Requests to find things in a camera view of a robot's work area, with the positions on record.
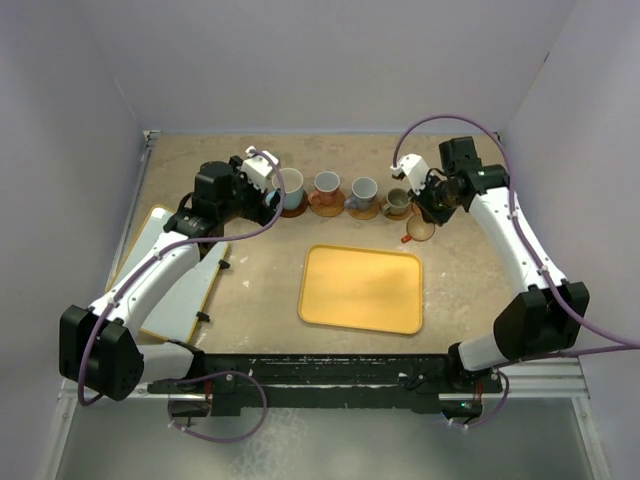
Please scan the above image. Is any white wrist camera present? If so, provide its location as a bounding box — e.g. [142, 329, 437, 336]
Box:
[240, 146, 280, 192]
[391, 154, 429, 195]

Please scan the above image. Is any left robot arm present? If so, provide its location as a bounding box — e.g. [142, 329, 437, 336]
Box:
[59, 147, 285, 406]

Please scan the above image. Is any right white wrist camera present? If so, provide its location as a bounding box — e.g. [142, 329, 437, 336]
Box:
[391, 154, 429, 195]

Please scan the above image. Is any woven rattan coaster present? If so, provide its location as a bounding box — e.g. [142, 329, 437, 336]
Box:
[309, 191, 346, 218]
[345, 198, 381, 220]

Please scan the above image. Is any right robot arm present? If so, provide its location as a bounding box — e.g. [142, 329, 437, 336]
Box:
[397, 137, 590, 391]

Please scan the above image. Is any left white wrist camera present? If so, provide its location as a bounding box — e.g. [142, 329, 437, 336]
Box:
[240, 146, 280, 192]

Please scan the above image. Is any small grey cup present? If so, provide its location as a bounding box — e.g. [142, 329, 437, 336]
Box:
[381, 188, 410, 216]

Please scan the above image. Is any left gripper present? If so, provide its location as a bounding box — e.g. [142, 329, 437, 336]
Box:
[218, 157, 283, 228]

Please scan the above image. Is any orange copper mug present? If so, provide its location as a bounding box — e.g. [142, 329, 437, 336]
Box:
[401, 214, 436, 243]

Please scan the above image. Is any blue mug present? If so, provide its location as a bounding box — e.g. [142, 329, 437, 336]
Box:
[344, 177, 378, 212]
[266, 168, 304, 210]

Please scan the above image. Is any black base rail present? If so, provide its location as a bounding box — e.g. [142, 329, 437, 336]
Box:
[142, 351, 502, 416]

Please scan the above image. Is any pink printed mug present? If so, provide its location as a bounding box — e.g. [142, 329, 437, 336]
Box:
[308, 171, 341, 206]

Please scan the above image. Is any dark wooden saucer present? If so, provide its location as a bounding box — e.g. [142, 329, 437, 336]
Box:
[281, 191, 309, 218]

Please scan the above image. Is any yellow framed whiteboard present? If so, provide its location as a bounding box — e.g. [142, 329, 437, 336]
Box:
[108, 205, 229, 343]

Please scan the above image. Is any yellow tray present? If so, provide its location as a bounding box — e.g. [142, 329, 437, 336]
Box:
[298, 244, 424, 335]

